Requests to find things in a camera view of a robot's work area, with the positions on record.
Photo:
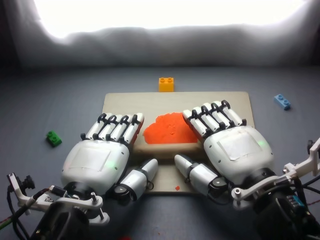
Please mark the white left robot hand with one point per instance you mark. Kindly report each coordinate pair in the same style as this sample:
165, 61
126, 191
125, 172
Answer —
95, 162

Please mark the grey table cloth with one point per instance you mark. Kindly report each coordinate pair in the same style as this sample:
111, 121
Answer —
50, 100

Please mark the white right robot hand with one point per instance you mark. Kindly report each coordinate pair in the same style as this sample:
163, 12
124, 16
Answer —
237, 150

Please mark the yellow toy brick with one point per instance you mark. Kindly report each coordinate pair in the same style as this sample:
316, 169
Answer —
166, 85

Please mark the light wooden board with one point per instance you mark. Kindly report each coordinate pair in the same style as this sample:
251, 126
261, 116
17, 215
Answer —
150, 105

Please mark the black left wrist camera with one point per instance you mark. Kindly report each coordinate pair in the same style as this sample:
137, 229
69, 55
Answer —
25, 182

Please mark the white backdrop sheet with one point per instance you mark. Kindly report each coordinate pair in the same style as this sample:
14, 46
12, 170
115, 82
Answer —
160, 47

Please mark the small orange dough crumb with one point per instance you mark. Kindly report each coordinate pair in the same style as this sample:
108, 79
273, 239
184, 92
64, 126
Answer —
177, 188

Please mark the blue flat toy brick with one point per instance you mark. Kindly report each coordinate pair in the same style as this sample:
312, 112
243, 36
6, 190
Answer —
282, 102

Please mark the green toy brick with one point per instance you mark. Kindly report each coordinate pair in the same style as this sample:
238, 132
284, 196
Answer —
53, 138

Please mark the orange play dough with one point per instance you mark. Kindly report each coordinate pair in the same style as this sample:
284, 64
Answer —
170, 130

